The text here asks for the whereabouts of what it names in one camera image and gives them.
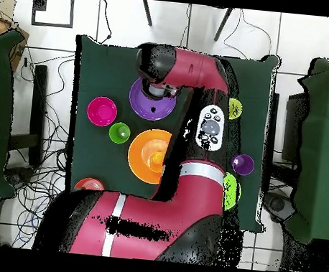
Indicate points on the purple bowl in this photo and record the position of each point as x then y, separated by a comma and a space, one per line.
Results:
152, 109

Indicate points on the large yellow-orange bowl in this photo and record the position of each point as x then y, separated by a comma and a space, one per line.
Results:
139, 153

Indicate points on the orange cup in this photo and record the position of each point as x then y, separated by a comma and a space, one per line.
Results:
157, 161

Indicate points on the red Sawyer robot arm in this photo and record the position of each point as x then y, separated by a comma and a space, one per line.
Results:
174, 214

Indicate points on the dark green tablecloth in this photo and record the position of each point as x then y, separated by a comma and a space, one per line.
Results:
107, 70

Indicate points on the green cup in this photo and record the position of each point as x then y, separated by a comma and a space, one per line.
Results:
119, 133

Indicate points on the pink bowl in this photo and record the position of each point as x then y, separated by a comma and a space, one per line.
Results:
102, 111

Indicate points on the yellow cup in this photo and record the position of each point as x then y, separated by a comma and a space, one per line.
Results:
235, 108

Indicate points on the purple cup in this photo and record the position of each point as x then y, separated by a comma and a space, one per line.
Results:
244, 165

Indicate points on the red-orange bowl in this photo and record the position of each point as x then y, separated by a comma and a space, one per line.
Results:
89, 184

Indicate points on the black floor beam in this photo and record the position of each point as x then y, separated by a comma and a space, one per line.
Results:
38, 100

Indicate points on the green bowl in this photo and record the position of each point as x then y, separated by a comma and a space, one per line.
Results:
230, 191

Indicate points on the black box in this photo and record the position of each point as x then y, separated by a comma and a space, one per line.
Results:
293, 128

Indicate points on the dark grey stand base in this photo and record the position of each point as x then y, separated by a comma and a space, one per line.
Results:
19, 174
277, 205

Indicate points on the black camera tripod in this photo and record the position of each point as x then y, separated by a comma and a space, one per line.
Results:
147, 13

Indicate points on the black rectangular frame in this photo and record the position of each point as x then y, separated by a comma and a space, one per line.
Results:
51, 24

